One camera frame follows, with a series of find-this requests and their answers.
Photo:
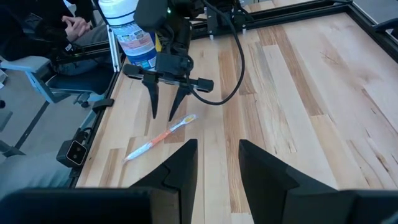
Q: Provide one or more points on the black aluminium table frame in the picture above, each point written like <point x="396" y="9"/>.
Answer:
<point x="280" y="15"/>

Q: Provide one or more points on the black table clamp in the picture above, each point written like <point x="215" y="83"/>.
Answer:
<point x="102" y="104"/>

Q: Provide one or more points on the person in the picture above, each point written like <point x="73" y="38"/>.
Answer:
<point x="28" y="174"/>
<point x="46" y="28"/>

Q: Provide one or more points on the silver aluminium post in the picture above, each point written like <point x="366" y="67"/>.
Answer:
<point x="113" y="49"/>

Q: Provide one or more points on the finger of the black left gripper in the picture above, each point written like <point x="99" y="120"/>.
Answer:
<point x="153" y="96"/>
<point x="178" y="102"/>

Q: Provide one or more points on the person's hand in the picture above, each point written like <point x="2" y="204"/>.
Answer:
<point x="76" y="26"/>

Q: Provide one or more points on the black table-level camera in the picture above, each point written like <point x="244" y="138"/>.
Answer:
<point x="73" y="151"/>

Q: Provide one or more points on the orange toothbrush yellow bristles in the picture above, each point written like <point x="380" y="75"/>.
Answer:
<point x="161" y="137"/>

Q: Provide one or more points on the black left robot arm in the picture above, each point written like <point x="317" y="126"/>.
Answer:
<point x="161" y="12"/>

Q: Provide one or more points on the blue grey office chair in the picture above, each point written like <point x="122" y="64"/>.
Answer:
<point x="46" y="77"/>

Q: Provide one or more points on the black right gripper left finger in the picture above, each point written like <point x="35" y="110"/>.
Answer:
<point x="93" y="208"/>

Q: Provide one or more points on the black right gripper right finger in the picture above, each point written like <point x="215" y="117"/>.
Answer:
<point x="311" y="208"/>

